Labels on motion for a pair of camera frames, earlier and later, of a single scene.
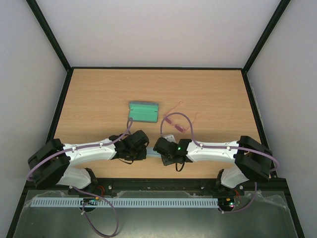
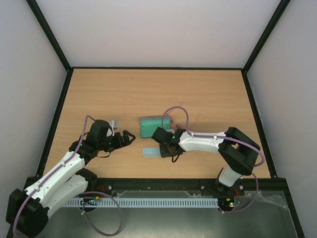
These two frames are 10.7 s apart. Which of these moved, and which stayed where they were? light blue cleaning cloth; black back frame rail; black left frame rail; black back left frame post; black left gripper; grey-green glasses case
Moved: black left gripper; grey-green glasses case
Stayed: light blue cleaning cloth; black back left frame post; black left frame rail; black back frame rail
